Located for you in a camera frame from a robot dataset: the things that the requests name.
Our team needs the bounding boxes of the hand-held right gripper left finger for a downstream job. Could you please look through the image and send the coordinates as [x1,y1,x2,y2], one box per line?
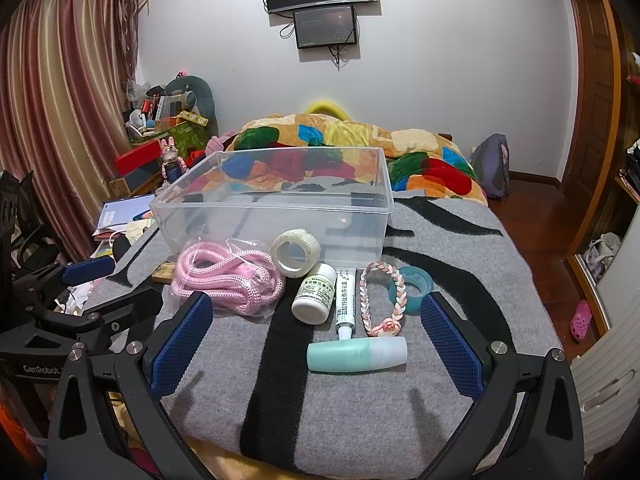
[46,291,216,480]

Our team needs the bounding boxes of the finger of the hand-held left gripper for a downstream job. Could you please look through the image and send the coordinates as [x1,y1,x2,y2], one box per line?
[10,257,116,297]
[30,284,165,346]

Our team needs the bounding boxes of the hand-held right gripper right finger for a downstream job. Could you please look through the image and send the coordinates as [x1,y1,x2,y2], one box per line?
[420,290,587,480]

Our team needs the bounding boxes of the stack of papers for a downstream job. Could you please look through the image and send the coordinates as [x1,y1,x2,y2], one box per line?
[92,195,157,242]

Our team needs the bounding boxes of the teal tape roll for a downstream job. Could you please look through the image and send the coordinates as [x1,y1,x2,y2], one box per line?
[388,265,434,317]

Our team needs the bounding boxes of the mint green bottle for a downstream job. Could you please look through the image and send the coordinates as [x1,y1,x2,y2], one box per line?
[306,337,409,374]

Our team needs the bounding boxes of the dark blue box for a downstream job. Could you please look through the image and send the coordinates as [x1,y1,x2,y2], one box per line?
[122,167,164,192]

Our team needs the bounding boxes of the white ointment tube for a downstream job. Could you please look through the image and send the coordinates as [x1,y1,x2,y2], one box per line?
[333,267,359,344]

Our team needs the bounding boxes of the grey black striped blanket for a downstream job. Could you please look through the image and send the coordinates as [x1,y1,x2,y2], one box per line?
[82,187,564,467]

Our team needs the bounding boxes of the red box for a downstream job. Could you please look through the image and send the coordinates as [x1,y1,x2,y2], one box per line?
[114,139,164,176]

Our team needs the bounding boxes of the pink clog shoe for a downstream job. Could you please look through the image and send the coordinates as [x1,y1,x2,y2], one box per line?
[569,299,594,344]

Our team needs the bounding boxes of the white medicine bottle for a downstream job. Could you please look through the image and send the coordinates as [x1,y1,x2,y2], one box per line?
[291,263,339,325]

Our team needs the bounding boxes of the pink bunny figure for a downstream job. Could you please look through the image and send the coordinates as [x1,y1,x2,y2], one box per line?
[160,137,188,182]

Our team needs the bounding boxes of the clear plastic storage box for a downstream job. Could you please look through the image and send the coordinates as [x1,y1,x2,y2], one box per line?
[149,146,396,269]

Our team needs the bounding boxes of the white tape roll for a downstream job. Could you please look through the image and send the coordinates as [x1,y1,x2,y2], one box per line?
[271,229,323,278]

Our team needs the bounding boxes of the white plastic cabinet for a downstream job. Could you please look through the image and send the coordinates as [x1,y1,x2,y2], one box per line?
[569,310,640,467]

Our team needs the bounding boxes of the green cardboard box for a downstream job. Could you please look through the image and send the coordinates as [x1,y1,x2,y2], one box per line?
[154,119,209,157]

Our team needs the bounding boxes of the white handbag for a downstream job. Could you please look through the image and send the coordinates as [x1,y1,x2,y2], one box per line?
[584,232,622,281]

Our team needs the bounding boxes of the grey purple backpack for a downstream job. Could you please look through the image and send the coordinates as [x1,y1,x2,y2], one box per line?
[469,133,511,200]

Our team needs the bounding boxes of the colourful patchwork quilt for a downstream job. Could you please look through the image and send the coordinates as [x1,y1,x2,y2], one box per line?
[190,112,489,207]

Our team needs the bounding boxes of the striped red gold curtain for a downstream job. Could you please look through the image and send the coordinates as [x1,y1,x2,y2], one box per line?
[0,0,142,262]

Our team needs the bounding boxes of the grey neck pillow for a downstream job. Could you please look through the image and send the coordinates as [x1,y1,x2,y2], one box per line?
[164,76,217,128]

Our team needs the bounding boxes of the yellow pillow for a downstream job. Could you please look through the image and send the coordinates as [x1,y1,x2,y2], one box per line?
[303,101,352,122]

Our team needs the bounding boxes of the pink white braided bracelet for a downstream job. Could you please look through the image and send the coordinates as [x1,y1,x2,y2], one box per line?
[357,261,404,339]

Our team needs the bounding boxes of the pink rope in plastic bag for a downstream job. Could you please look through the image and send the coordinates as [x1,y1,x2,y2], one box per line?
[169,239,287,318]

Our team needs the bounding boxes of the wooden door frame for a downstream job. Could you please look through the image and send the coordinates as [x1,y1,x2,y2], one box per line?
[564,0,627,266]

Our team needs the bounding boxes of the black monitor cables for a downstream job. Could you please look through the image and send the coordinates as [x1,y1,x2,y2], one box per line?
[327,45,352,72]

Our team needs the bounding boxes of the small black wall monitor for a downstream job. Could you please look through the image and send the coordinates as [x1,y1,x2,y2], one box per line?
[293,4,360,50]

